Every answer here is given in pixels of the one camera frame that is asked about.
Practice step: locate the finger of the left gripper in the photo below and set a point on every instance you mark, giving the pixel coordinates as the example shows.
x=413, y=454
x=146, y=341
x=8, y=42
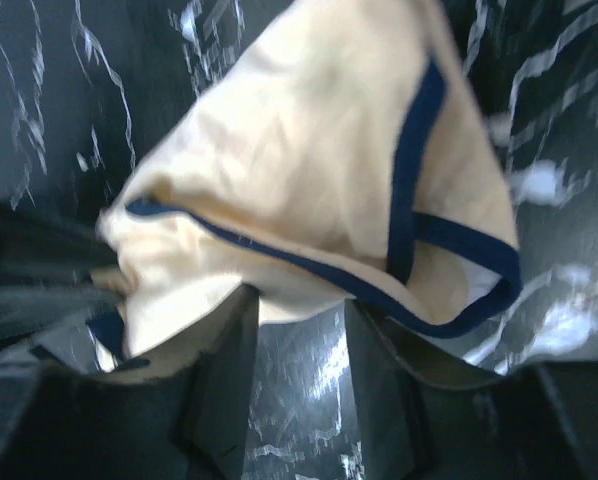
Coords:
x=46, y=279

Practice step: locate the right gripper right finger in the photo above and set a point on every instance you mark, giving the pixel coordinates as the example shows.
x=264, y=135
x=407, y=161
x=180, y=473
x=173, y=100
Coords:
x=425, y=414

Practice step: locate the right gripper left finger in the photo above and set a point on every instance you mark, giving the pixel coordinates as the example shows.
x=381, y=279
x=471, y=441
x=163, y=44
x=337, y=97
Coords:
x=178, y=411

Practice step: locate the beige navy-trimmed underwear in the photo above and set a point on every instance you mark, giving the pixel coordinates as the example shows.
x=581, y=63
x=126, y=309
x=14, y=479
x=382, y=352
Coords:
x=343, y=156

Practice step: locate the black marble table mat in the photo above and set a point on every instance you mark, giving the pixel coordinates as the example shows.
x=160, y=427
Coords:
x=88, y=87

